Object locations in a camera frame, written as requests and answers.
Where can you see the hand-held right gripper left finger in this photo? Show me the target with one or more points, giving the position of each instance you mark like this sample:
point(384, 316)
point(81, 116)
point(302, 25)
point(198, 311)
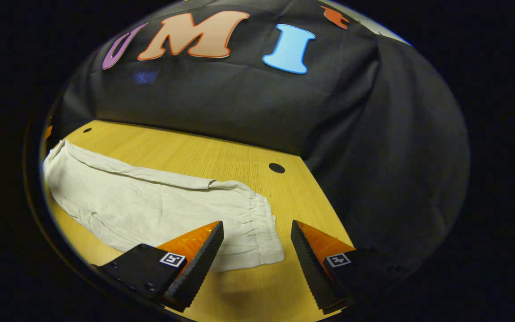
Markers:
point(201, 266)

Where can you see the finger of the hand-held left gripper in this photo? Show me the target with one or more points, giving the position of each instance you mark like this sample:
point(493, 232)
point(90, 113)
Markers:
point(48, 132)

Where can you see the white jeans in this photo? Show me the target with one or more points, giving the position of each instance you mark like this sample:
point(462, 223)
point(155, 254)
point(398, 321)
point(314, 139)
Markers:
point(150, 205)

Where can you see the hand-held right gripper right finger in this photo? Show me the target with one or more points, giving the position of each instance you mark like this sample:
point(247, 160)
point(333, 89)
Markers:
point(313, 270)

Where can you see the black backdrop cloth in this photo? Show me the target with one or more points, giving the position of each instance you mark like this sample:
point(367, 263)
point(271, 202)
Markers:
point(248, 103)

